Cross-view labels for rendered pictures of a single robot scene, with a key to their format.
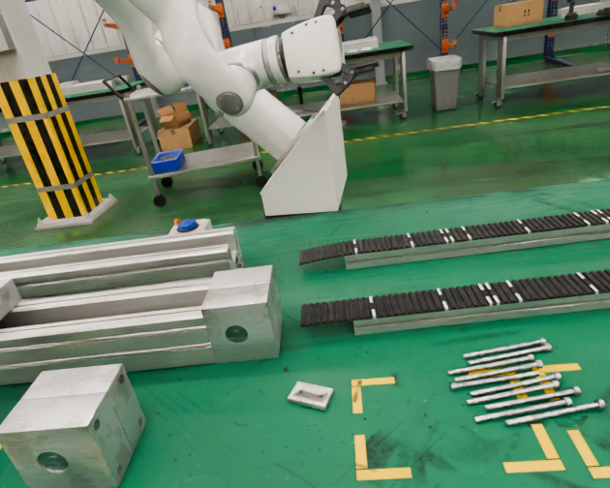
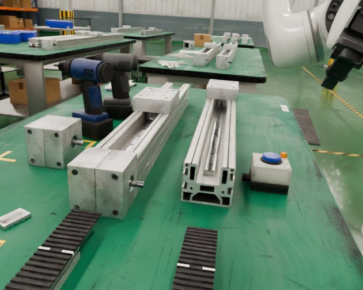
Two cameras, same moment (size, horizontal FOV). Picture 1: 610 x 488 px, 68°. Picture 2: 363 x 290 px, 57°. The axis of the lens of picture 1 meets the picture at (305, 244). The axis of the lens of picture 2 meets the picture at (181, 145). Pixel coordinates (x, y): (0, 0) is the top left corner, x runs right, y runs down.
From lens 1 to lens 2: 0.85 m
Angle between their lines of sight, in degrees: 83
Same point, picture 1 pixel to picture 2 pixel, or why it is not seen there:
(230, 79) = (268, 22)
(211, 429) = (33, 186)
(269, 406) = (26, 204)
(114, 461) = (31, 154)
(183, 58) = not seen: outside the picture
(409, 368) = not seen: outside the picture
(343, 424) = not seen: outside the picture
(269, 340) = (71, 194)
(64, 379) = (67, 121)
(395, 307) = (36, 264)
